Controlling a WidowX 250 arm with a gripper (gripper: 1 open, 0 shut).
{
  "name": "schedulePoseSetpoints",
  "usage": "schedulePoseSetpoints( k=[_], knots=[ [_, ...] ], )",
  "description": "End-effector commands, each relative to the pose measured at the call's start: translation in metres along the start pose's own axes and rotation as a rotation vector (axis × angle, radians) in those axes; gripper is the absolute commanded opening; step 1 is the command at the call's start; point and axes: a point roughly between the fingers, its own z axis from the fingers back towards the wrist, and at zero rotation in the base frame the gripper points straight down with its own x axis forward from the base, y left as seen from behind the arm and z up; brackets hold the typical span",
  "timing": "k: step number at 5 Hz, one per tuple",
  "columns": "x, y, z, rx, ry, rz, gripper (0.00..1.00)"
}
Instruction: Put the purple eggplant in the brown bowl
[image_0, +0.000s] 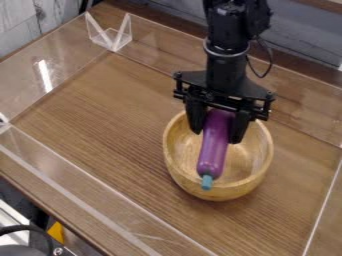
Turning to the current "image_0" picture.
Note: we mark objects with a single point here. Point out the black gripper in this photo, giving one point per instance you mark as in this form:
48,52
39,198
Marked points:
223,87

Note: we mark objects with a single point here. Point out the purple toy eggplant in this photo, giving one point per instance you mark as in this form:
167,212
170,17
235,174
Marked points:
214,146

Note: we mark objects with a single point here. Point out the brown wooden bowl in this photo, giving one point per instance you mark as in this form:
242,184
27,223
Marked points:
246,160

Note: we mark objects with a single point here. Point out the yellow black equipment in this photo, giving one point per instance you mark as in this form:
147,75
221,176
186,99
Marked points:
56,242

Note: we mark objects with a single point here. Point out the clear acrylic corner bracket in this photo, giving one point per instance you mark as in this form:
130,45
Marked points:
112,39

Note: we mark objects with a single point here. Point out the clear acrylic tray wall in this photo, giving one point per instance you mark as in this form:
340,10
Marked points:
100,214

